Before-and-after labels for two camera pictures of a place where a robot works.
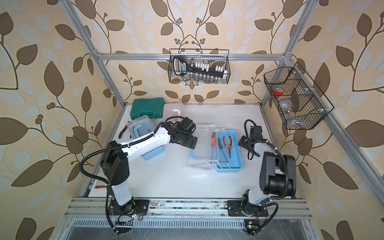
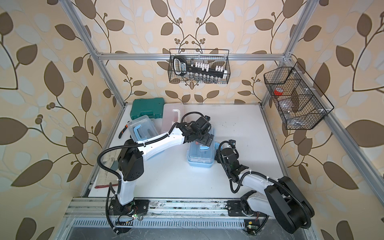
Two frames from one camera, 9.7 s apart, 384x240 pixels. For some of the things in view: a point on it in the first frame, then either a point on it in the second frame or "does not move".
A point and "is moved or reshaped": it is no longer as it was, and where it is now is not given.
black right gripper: x=244 y=141 -> x=219 y=156
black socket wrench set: x=198 y=71 does not move
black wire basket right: x=298 y=102 does not move
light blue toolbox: x=216 y=148 is moved or reshaped
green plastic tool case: x=152 y=107 does not move
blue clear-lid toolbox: x=142 y=126 does not move
